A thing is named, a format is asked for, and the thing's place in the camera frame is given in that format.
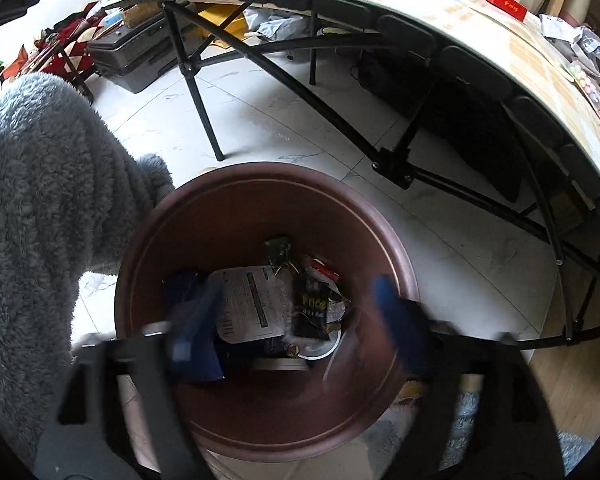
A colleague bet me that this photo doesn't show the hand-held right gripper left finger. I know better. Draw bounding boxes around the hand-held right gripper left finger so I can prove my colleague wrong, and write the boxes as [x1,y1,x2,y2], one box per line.
[32,275,231,480]

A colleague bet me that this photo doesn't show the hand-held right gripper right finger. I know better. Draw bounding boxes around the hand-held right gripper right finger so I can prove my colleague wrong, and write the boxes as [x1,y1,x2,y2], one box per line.
[370,275,566,480]

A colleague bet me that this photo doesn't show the flowered hook blister package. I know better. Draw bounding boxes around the flowered hook blister package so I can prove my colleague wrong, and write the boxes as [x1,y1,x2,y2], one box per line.
[211,266,301,343]

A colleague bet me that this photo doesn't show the black snack packet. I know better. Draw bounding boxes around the black snack packet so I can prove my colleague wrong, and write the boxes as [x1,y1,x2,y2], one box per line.
[290,272,353,341]

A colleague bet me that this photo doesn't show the red white wrapper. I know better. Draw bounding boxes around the red white wrapper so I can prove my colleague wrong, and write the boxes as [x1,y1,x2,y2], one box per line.
[302,256,342,281]

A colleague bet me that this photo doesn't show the dark green wrapper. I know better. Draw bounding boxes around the dark green wrapper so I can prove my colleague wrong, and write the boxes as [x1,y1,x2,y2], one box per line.
[264,234,295,273]

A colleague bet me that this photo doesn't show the brown plastic bin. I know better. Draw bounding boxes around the brown plastic bin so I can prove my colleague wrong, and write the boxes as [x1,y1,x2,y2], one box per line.
[114,161,421,463]

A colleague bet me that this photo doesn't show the red patterned blanket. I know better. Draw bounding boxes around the red patterned blanket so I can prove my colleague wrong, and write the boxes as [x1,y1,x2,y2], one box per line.
[0,15,98,96]

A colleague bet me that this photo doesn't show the grey hard case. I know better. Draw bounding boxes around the grey hard case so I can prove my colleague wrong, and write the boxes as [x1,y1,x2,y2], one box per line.
[87,15,191,93]

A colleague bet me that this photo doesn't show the black folding table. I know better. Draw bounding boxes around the black folding table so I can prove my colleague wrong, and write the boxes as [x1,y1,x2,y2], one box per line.
[100,0,600,351]

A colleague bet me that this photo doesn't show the yellow bag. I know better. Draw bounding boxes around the yellow bag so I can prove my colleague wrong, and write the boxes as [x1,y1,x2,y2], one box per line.
[195,2,253,51]

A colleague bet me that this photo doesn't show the grey plastic bags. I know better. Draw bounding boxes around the grey plastic bags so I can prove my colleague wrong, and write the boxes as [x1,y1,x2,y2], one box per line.
[242,7,311,41]

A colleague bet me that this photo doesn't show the pastel candy packet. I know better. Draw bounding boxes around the pastel candy packet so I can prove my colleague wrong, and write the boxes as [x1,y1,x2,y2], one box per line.
[565,60,600,121]

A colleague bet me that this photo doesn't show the crumpled silver wrapper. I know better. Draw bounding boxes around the crumpled silver wrapper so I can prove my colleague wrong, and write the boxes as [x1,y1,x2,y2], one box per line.
[540,12,600,66]

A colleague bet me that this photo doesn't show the red box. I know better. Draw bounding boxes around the red box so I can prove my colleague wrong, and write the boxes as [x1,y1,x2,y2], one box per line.
[482,0,528,23]

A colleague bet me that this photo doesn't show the stack of pastel paper cups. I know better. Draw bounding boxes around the stack of pastel paper cups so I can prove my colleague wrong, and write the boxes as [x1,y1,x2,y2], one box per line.
[565,0,591,23]

